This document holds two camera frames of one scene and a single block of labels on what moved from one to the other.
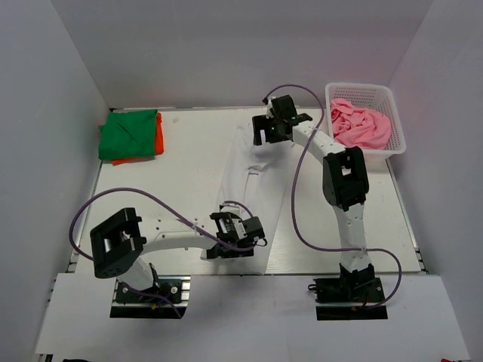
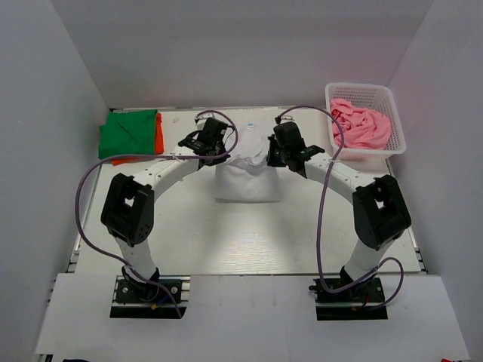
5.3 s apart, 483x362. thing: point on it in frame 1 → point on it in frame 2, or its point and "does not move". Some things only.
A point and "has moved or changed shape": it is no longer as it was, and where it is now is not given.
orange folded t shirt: x=158 y=145 does not move
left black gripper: x=229 y=253 → x=213 y=158
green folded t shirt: x=127 y=133 does not move
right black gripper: x=259 y=130 → x=274 y=157
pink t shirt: x=359 y=128 does not move
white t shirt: x=254 y=176 has moved or changed shape
